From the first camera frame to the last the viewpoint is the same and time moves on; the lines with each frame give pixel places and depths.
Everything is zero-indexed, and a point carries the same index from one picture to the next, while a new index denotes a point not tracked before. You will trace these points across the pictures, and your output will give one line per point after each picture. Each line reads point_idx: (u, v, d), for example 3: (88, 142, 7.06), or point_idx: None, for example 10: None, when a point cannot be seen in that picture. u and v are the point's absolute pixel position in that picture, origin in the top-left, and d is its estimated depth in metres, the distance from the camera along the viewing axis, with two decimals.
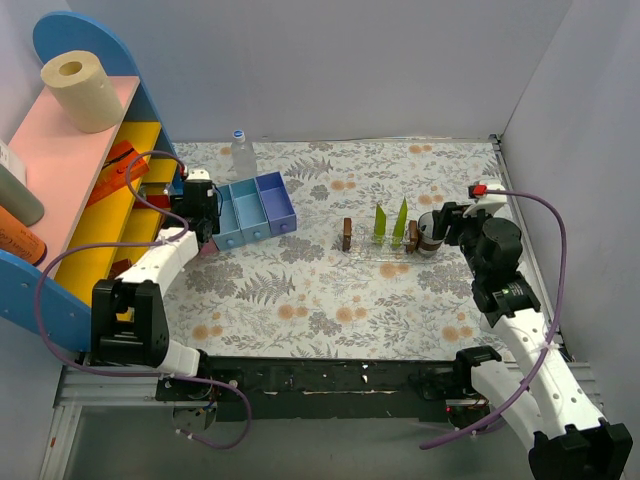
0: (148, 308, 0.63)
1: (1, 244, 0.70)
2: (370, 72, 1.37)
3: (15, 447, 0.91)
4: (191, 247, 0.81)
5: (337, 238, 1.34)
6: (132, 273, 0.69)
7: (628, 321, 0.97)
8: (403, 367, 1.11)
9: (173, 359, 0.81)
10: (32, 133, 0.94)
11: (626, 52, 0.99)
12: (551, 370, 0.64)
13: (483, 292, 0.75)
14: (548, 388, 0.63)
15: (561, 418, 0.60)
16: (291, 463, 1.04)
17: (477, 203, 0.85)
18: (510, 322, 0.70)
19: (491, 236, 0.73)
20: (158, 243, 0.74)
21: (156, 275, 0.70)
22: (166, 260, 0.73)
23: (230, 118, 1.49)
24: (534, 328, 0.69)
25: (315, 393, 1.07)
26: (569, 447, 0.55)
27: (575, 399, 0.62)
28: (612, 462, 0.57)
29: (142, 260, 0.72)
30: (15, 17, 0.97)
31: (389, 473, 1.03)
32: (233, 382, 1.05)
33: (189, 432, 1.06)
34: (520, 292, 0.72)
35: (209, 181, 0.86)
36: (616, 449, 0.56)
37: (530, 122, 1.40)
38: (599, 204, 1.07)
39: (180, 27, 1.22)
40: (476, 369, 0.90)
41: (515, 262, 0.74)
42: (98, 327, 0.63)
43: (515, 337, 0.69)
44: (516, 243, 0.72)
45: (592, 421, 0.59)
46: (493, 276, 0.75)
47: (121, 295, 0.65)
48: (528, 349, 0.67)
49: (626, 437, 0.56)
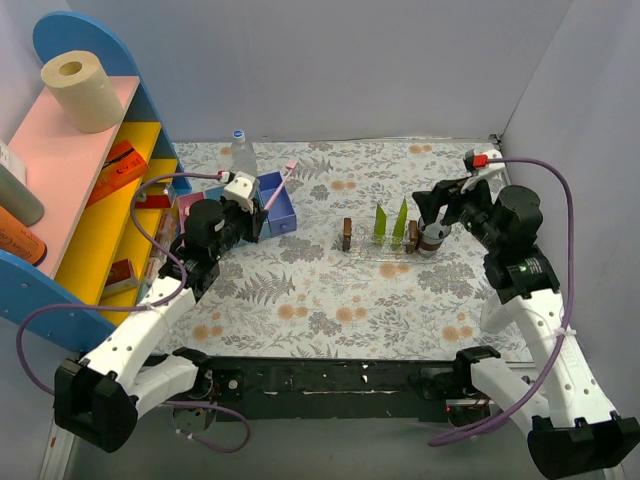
0: (111, 408, 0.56)
1: (1, 244, 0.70)
2: (371, 73, 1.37)
3: (15, 447, 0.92)
4: (182, 305, 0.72)
5: (337, 238, 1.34)
6: (101, 354, 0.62)
7: (630, 323, 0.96)
8: (403, 367, 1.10)
9: (160, 391, 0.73)
10: (32, 133, 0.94)
11: (626, 53, 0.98)
12: (567, 362, 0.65)
13: (498, 268, 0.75)
14: (560, 378, 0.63)
15: (571, 410, 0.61)
16: (291, 464, 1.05)
17: (477, 177, 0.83)
18: (526, 304, 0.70)
19: (509, 206, 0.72)
20: (141, 308, 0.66)
21: (127, 361, 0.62)
22: (143, 336, 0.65)
23: (230, 117, 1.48)
24: (550, 311, 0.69)
25: (315, 392, 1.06)
26: (576, 439, 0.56)
27: (587, 391, 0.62)
28: (617, 454, 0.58)
29: (117, 335, 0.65)
30: (15, 16, 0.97)
31: (388, 473, 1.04)
32: (233, 382, 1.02)
33: (189, 432, 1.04)
34: (538, 271, 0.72)
35: (214, 219, 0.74)
36: (624, 443, 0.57)
37: (530, 122, 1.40)
38: (599, 205, 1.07)
39: (180, 27, 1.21)
40: (476, 365, 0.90)
41: (533, 234, 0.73)
42: (59, 405, 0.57)
43: (530, 320, 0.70)
44: (534, 213, 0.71)
45: (603, 415, 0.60)
46: (509, 250, 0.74)
47: (84, 378, 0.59)
48: (543, 335, 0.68)
49: (636, 432, 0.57)
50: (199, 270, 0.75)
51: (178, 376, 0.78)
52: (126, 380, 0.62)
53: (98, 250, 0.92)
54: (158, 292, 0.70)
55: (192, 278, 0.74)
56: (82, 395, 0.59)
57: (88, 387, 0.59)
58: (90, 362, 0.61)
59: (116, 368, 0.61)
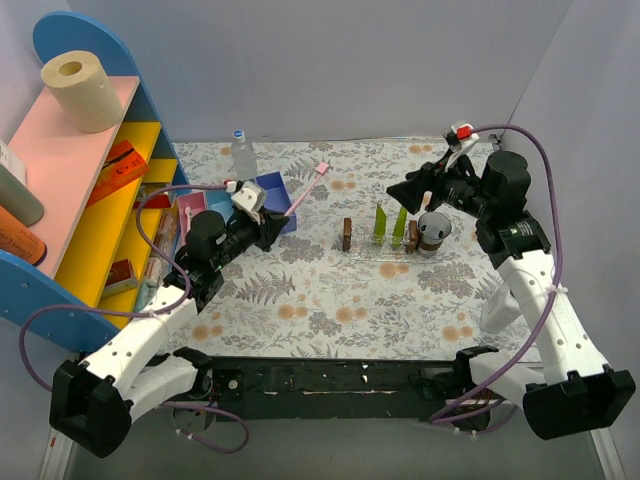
0: (105, 413, 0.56)
1: (1, 243, 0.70)
2: (371, 73, 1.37)
3: (15, 447, 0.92)
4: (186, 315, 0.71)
5: (337, 238, 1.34)
6: (100, 357, 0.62)
7: (631, 324, 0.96)
8: (403, 367, 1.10)
9: (156, 391, 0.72)
10: (32, 133, 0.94)
11: (626, 53, 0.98)
12: (559, 319, 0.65)
13: (489, 232, 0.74)
14: (552, 334, 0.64)
15: (563, 365, 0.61)
16: (291, 464, 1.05)
17: (461, 149, 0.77)
18: (517, 264, 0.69)
19: (497, 169, 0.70)
20: (143, 315, 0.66)
21: (125, 366, 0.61)
22: (144, 342, 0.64)
23: (230, 117, 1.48)
24: (541, 270, 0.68)
25: (314, 393, 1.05)
26: (569, 393, 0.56)
27: (579, 346, 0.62)
28: (610, 408, 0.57)
29: (118, 339, 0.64)
30: (15, 16, 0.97)
31: (388, 473, 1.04)
32: (233, 382, 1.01)
33: (189, 432, 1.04)
34: (529, 233, 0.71)
35: (217, 232, 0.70)
36: (618, 397, 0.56)
37: (530, 122, 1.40)
38: (598, 205, 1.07)
39: (180, 28, 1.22)
40: (474, 359, 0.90)
41: (522, 196, 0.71)
42: (55, 403, 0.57)
43: (522, 281, 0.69)
44: (523, 176, 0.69)
45: (596, 368, 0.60)
46: (500, 214, 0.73)
47: (81, 381, 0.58)
48: (535, 294, 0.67)
49: (630, 384, 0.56)
50: (203, 282, 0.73)
51: (177, 378, 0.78)
52: (123, 385, 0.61)
53: (98, 250, 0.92)
54: (162, 300, 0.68)
55: (196, 290, 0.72)
56: (78, 399, 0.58)
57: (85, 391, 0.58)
58: (89, 365, 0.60)
59: (113, 373, 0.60)
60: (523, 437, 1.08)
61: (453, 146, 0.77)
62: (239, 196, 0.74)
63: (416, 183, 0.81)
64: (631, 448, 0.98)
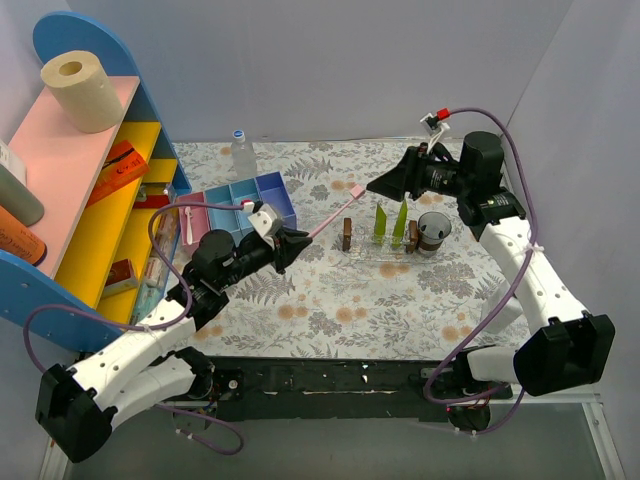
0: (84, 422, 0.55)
1: (1, 244, 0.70)
2: (370, 73, 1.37)
3: (15, 447, 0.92)
4: (181, 334, 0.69)
5: (337, 238, 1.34)
6: (87, 367, 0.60)
7: (631, 324, 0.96)
8: (403, 367, 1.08)
9: (149, 395, 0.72)
10: (32, 133, 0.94)
11: (625, 54, 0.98)
12: (536, 271, 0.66)
13: (469, 206, 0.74)
14: (532, 286, 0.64)
15: (544, 311, 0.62)
16: (291, 464, 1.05)
17: (438, 132, 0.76)
18: (495, 229, 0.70)
19: (472, 145, 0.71)
20: (138, 329, 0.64)
21: (109, 381, 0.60)
22: (133, 357, 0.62)
23: (230, 117, 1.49)
24: (518, 233, 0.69)
25: (315, 393, 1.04)
26: (552, 337, 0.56)
27: (559, 295, 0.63)
28: (595, 354, 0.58)
29: (109, 350, 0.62)
30: (15, 17, 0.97)
31: (388, 473, 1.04)
32: (233, 382, 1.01)
33: (189, 432, 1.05)
34: (506, 204, 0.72)
35: (224, 253, 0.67)
36: (599, 339, 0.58)
37: (529, 122, 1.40)
38: (598, 205, 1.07)
39: (181, 28, 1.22)
40: (473, 353, 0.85)
41: (497, 171, 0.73)
42: (40, 402, 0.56)
43: (500, 244, 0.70)
44: (499, 149, 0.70)
45: (574, 313, 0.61)
46: (478, 188, 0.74)
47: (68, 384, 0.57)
48: (513, 254, 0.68)
49: (609, 328, 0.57)
50: (204, 301, 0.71)
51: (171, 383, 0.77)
52: (104, 400, 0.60)
53: (98, 251, 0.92)
54: (160, 315, 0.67)
55: (195, 308, 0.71)
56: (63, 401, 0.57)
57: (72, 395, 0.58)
58: (75, 372, 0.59)
59: (97, 386, 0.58)
60: (523, 436, 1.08)
61: (433, 129, 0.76)
62: (253, 218, 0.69)
63: (404, 169, 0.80)
64: (631, 447, 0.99)
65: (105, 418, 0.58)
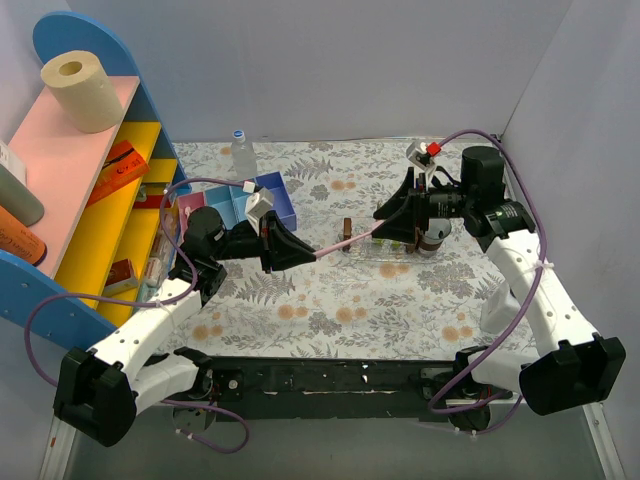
0: (112, 399, 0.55)
1: (2, 243, 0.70)
2: (370, 73, 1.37)
3: (15, 447, 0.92)
4: (190, 308, 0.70)
5: (337, 238, 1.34)
6: (107, 345, 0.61)
7: (630, 324, 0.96)
8: (403, 368, 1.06)
9: (159, 386, 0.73)
10: (32, 133, 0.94)
11: (626, 54, 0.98)
12: (546, 290, 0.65)
13: (475, 217, 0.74)
14: (542, 306, 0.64)
15: (554, 335, 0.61)
16: (290, 463, 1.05)
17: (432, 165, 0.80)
18: (503, 243, 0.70)
19: (472, 157, 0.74)
20: (150, 304, 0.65)
21: (133, 354, 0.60)
22: (152, 331, 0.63)
23: (230, 117, 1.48)
24: (528, 248, 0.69)
25: (315, 393, 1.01)
26: (562, 361, 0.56)
27: (569, 316, 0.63)
28: (603, 377, 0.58)
29: (126, 328, 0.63)
30: (15, 16, 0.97)
31: (388, 472, 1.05)
32: (233, 383, 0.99)
33: (189, 432, 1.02)
34: (514, 215, 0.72)
35: (218, 225, 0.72)
36: (610, 362, 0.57)
37: (529, 122, 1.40)
38: (598, 206, 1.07)
39: (180, 27, 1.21)
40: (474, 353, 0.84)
41: (500, 181, 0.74)
42: (61, 392, 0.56)
43: (508, 258, 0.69)
44: (497, 159, 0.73)
45: (585, 337, 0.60)
46: (482, 198, 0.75)
47: (89, 366, 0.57)
48: (522, 270, 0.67)
49: (618, 352, 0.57)
50: (207, 276, 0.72)
51: (177, 376, 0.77)
52: (131, 373, 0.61)
53: (99, 250, 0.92)
54: (167, 292, 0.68)
55: (201, 283, 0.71)
56: (83, 387, 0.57)
57: (91, 379, 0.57)
58: (96, 352, 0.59)
59: (121, 360, 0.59)
60: (523, 437, 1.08)
61: (426, 165, 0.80)
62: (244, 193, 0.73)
63: (409, 213, 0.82)
64: (630, 448, 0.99)
65: (130, 395, 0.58)
